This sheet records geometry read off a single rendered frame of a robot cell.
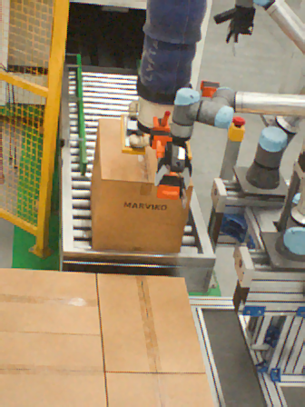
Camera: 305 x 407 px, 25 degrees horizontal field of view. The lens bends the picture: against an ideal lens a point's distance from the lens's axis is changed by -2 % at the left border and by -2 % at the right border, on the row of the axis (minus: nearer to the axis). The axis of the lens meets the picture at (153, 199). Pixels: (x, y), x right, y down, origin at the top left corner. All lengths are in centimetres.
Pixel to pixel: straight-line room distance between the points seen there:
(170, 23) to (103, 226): 98
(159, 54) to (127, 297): 103
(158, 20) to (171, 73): 22
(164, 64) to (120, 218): 75
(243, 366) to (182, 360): 59
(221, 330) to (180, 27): 152
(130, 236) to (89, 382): 82
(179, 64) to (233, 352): 139
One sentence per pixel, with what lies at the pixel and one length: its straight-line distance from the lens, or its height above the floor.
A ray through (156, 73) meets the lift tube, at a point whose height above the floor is 145.
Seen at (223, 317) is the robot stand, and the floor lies 21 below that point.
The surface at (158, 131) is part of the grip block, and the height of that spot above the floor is 126.
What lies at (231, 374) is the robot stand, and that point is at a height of 21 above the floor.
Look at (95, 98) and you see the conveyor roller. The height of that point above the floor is 55.
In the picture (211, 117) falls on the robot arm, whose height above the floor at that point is 155.
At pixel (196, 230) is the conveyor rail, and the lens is 340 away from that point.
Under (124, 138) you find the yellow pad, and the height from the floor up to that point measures 114.
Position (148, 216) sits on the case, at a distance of 309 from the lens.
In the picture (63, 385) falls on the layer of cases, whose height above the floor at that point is 54.
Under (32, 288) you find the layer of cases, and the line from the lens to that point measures 298.
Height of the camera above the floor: 247
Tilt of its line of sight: 32 degrees down
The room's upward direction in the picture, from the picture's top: 10 degrees clockwise
